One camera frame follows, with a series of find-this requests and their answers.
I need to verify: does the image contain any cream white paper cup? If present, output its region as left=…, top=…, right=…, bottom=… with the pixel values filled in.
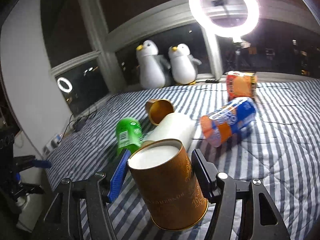
left=142, top=113, right=196, bottom=151

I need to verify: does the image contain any gold lined brown paper cup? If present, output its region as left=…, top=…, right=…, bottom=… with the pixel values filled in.
left=145, top=99, right=174, bottom=126

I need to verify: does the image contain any white power strip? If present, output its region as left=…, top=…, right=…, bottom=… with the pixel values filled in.
left=42, top=134, right=62, bottom=155

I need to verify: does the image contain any black power adapter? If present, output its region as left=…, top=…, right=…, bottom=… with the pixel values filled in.
left=73, top=118, right=86, bottom=132

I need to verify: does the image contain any green tea bottle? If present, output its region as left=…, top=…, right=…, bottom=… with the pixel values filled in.
left=116, top=118, right=143, bottom=155

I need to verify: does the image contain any clear blue water bottle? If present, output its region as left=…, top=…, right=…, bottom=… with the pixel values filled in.
left=200, top=97, right=257, bottom=147

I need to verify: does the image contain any orange snack bag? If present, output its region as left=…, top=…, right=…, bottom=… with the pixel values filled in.
left=226, top=71, right=257, bottom=101

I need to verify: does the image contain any black power strip on sill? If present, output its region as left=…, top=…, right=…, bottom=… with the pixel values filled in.
left=205, top=79, right=220, bottom=83

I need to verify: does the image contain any large plush penguin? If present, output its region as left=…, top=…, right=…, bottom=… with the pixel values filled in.
left=136, top=40, right=172, bottom=89

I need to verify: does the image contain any black tripod stand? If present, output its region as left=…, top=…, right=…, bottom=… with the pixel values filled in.
left=226, top=38, right=251, bottom=72

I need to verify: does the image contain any small plush penguin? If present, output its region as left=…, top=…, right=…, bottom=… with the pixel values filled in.
left=168, top=43, right=202, bottom=85

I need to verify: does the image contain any black adapter cable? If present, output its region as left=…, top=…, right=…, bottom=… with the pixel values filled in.
left=61, top=94, right=118, bottom=140

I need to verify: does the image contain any white window frame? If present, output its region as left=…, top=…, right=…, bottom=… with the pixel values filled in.
left=41, top=0, right=319, bottom=114

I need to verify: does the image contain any white ring light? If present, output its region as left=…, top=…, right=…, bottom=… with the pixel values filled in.
left=188, top=0, right=260, bottom=39

